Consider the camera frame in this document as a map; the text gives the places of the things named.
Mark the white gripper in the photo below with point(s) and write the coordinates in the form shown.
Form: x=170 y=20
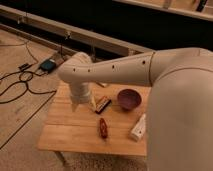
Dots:
x=79 y=93

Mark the white sponge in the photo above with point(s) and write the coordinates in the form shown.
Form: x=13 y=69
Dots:
x=92 y=103

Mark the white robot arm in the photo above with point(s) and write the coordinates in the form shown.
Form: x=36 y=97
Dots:
x=179 y=114

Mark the dark red ceramic bowl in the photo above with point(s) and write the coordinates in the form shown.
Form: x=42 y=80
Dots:
x=129 y=99

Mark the red and black snack bar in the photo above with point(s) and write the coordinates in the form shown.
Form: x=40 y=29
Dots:
x=102 y=104

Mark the blue power adapter box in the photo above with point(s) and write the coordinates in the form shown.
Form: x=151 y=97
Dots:
x=47 y=65

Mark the red chip bag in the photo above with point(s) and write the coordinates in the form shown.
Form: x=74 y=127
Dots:
x=103 y=128

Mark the wooden table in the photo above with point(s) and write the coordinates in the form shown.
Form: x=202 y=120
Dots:
x=78 y=131

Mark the metal table leg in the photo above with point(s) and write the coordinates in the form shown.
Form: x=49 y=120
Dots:
x=61 y=157

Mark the white plastic bottle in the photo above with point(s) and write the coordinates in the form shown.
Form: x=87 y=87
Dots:
x=139 y=129

